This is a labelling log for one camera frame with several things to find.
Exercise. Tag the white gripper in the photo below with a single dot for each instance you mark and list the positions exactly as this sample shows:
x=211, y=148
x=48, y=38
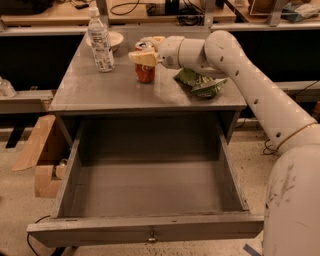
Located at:
x=169, y=50

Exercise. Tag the white bowl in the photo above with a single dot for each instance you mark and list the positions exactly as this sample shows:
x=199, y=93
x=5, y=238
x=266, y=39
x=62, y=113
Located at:
x=114, y=38

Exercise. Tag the red coke can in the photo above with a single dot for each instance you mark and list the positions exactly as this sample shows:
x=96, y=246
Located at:
x=144, y=74

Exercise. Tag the orange bottle right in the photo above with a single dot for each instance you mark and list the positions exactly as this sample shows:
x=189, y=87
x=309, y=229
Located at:
x=316, y=112

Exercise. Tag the clear plastic water bottle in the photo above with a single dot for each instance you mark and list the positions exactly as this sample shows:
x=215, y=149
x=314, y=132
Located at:
x=103, y=58

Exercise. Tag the green chip bag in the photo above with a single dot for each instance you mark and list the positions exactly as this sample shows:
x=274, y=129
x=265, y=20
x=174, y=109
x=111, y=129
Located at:
x=200, y=85

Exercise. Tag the cardboard box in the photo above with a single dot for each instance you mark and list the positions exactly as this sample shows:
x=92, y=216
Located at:
x=46, y=151

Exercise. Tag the metal drawer knob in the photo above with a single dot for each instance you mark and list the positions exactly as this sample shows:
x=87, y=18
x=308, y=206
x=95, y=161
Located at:
x=152, y=238

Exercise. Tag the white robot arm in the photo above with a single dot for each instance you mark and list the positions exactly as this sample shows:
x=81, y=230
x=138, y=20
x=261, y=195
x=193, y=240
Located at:
x=292, y=206

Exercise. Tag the grey cabinet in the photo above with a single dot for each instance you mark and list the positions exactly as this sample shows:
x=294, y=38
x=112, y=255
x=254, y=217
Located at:
x=84, y=90

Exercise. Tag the clear plastic object left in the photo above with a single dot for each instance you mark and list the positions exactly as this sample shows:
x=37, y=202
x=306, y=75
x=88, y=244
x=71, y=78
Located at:
x=6, y=89

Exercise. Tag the open grey top drawer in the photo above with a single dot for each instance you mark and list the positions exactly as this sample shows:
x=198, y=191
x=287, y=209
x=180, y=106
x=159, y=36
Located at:
x=129, y=176

